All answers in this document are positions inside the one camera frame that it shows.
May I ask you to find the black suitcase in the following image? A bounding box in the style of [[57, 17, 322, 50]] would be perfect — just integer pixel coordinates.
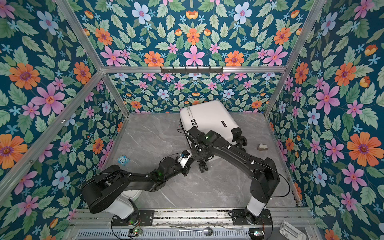
[[179, 100, 248, 174]]

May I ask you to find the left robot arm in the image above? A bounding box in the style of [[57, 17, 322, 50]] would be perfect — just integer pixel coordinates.
[[81, 150, 194, 220]]

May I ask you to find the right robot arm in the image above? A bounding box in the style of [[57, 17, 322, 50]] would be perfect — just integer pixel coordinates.
[[186, 127, 280, 218]]

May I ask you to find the white square clock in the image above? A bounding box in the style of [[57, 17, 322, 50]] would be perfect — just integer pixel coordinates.
[[122, 190, 142, 201]]

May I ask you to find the small blue patterned box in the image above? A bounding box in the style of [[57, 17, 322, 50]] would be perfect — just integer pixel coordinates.
[[118, 156, 130, 166]]

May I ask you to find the small grey white object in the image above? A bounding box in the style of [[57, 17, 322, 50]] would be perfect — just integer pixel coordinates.
[[258, 144, 269, 151]]

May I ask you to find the metal spoon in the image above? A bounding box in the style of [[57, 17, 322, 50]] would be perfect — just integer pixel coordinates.
[[179, 227, 214, 237]]

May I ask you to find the white plastic tray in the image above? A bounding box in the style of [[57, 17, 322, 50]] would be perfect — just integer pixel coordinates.
[[279, 221, 307, 240]]

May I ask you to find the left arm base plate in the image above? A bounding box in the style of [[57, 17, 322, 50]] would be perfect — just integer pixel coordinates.
[[112, 210, 155, 227]]

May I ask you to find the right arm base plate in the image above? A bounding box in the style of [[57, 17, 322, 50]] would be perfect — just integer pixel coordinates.
[[228, 209, 273, 226]]

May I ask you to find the aluminium frame rail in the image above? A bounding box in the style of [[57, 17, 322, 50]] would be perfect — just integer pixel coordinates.
[[102, 66, 287, 74]]

